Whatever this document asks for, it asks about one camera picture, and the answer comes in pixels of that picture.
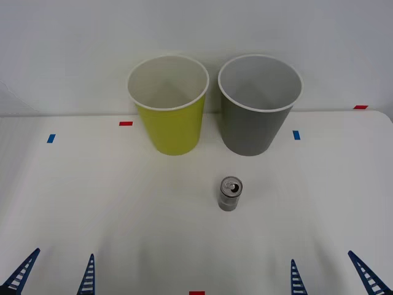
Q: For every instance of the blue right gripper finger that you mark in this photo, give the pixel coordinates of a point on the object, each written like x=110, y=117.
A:
x=297, y=281
x=370, y=278

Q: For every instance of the black drink can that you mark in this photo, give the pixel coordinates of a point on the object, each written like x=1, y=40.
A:
x=228, y=199

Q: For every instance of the yellow-green plastic waste bin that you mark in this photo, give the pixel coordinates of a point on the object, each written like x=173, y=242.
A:
x=172, y=129

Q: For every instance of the grey plastic waste bin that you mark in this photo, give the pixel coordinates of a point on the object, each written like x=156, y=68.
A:
x=251, y=132

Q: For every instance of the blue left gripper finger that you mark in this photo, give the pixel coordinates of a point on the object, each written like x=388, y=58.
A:
x=88, y=279
x=21, y=275

